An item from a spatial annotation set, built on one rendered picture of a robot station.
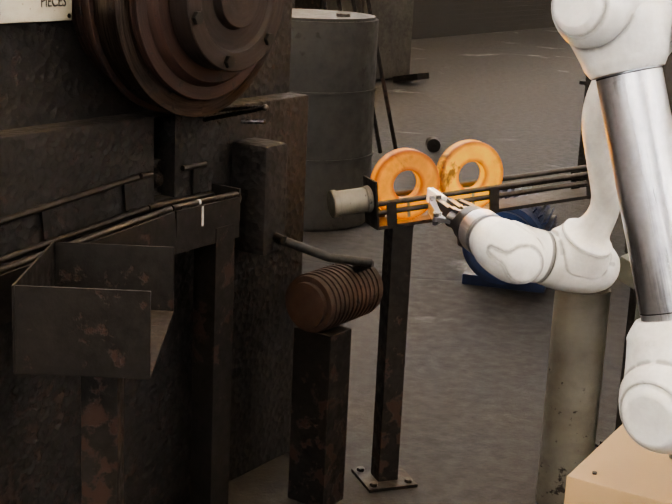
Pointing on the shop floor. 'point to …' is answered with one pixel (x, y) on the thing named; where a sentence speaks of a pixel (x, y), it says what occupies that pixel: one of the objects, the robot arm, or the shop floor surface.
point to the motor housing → (323, 375)
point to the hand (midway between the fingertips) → (436, 199)
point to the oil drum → (335, 105)
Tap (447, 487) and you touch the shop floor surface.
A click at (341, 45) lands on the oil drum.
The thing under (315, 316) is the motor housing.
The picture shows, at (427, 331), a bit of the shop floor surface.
